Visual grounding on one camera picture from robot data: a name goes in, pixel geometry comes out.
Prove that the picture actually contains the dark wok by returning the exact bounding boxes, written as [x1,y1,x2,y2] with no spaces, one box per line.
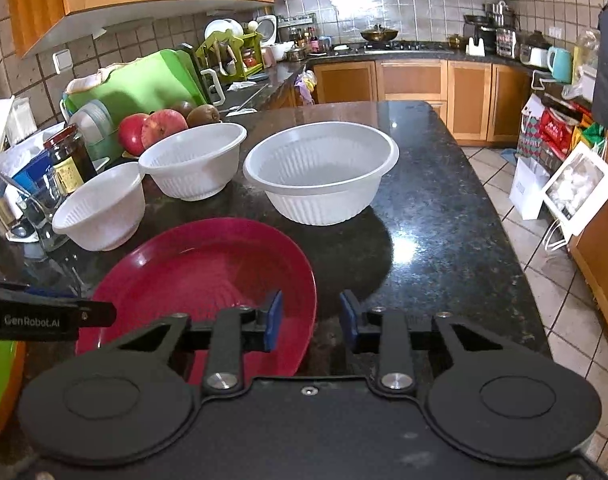
[359,24,400,44]

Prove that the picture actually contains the red plastic bowl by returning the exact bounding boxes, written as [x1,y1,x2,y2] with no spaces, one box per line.
[76,217,319,377]

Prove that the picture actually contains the teal mug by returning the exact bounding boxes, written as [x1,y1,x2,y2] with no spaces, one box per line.
[547,46,575,84]

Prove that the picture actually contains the black board with white handle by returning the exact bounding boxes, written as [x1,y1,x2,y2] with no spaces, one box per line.
[176,42,228,109]

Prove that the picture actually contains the red bag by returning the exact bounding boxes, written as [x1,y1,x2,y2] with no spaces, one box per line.
[537,107,578,157]

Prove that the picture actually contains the red apple left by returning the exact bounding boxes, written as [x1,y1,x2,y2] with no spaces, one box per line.
[117,113,151,157]

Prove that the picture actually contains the white plastic bag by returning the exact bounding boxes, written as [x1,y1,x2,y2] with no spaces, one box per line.
[0,95,36,157]

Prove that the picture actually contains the clear plastic lidded container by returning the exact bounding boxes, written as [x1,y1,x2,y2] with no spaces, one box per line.
[59,99,121,162]

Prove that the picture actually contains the blue and white package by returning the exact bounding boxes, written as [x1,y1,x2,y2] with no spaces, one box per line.
[11,147,56,197]

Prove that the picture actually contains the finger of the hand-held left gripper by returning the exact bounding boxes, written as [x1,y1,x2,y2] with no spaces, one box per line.
[0,280,82,299]

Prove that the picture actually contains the large white ribbed bowl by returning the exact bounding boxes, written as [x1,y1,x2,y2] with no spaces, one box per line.
[242,121,400,226]

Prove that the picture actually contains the wooden lower cabinets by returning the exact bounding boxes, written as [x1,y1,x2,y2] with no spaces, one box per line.
[311,58,533,147]

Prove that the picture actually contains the hanging plastic bags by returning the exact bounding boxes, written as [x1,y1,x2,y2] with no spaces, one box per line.
[293,70,318,106]

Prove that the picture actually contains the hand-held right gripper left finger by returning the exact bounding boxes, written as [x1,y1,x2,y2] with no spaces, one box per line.
[104,290,285,395]

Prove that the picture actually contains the clear glass cup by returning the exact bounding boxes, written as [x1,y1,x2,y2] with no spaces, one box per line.
[16,180,71,252]

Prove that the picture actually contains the green cutting board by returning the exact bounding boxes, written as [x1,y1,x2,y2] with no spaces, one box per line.
[63,49,208,128]

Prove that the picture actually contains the white rice cooker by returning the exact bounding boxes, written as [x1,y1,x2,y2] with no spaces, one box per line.
[256,14,278,44]

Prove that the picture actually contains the white cloth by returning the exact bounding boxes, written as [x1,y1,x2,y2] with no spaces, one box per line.
[64,63,131,95]

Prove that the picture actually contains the row of condiment bottles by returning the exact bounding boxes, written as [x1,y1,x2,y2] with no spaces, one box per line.
[288,24,333,55]

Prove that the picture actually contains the gas stove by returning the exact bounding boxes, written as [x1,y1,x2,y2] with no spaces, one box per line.
[363,41,454,54]

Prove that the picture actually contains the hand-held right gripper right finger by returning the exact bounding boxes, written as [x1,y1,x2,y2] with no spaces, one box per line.
[339,290,522,394]

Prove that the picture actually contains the white paper bag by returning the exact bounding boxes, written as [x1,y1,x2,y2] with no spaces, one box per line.
[508,157,553,220]

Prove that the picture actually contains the red apple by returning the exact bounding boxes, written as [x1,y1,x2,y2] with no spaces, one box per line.
[141,109,190,150]
[117,113,151,157]

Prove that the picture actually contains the red apple right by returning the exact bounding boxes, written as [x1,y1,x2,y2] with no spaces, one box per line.
[141,109,190,150]

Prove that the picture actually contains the clear plastic jug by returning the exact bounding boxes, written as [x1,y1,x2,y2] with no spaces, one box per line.
[573,27,601,87]

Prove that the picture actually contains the medium white ribbed bowl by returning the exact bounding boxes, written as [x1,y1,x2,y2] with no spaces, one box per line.
[138,122,248,202]

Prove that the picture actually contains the white framed box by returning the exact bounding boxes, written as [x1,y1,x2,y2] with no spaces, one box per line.
[541,140,608,237]

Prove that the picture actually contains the stacked metal pots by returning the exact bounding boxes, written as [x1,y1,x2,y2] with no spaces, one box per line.
[485,2,516,29]

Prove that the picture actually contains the dark sauce jar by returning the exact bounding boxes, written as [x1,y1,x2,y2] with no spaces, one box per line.
[43,124,98,196]

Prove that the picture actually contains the white electric cooker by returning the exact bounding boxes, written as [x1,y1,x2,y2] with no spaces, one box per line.
[526,32,553,69]

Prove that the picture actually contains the green plate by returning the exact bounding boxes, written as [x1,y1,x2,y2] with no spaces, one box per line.
[0,340,28,447]

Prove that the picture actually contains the small white ribbed bowl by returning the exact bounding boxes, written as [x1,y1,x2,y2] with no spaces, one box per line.
[52,161,146,252]

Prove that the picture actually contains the green dish rack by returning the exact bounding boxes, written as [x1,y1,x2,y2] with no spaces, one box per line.
[196,29,263,85]

